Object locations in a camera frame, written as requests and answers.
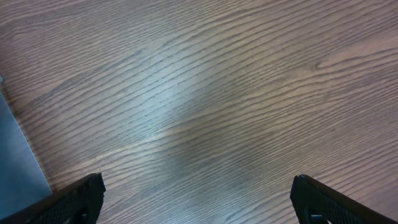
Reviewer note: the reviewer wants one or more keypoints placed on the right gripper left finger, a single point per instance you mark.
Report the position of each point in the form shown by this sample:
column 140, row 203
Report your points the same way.
column 78, row 203

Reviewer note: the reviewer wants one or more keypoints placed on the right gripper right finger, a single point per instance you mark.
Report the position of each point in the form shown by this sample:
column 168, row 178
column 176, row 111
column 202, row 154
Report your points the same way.
column 315, row 202

